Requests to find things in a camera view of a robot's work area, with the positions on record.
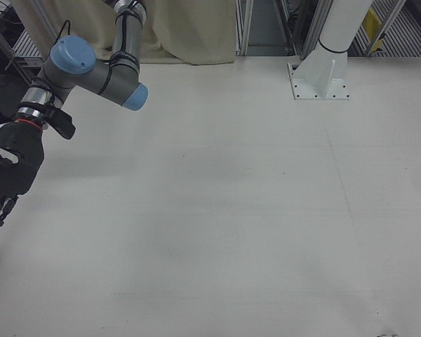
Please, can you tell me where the aluminium frame enclosure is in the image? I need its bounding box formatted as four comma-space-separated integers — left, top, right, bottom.
234, 0, 421, 58

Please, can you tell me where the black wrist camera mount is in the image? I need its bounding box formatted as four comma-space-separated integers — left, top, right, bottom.
41, 103, 76, 140

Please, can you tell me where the black dexterous robot hand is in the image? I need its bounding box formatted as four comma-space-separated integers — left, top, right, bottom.
0, 121, 45, 245

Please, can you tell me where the white pedestal column with base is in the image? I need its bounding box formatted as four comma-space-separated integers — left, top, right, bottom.
287, 0, 350, 102

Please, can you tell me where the yellow tag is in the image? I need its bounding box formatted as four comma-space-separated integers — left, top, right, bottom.
361, 8, 384, 34

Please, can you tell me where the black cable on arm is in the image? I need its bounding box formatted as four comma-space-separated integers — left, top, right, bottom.
55, 19, 72, 44

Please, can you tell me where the metal shelf rack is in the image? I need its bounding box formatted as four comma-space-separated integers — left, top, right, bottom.
0, 0, 53, 92

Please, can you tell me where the beige curtain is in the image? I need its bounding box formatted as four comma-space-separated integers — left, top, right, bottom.
12, 0, 238, 65

